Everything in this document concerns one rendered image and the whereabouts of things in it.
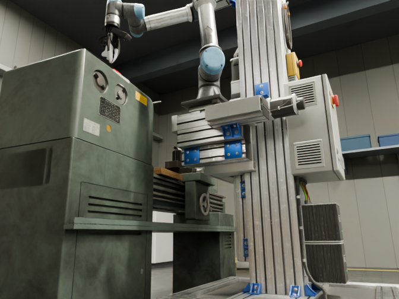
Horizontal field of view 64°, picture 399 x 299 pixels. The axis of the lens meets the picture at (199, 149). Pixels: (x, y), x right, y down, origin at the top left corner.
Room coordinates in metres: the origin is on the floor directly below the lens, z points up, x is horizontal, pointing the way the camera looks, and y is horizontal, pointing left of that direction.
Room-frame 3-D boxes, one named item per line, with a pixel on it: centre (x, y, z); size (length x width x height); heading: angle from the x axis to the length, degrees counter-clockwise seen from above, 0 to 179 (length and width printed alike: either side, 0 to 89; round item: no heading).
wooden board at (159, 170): (2.16, 0.35, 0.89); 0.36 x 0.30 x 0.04; 67
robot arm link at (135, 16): (1.44, 0.33, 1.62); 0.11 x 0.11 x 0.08; 5
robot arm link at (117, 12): (1.42, 0.43, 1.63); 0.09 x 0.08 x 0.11; 95
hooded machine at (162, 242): (5.96, 0.85, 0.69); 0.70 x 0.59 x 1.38; 152
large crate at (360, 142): (4.74, -2.32, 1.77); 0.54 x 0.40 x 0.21; 62
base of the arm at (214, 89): (1.59, -0.06, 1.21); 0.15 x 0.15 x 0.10
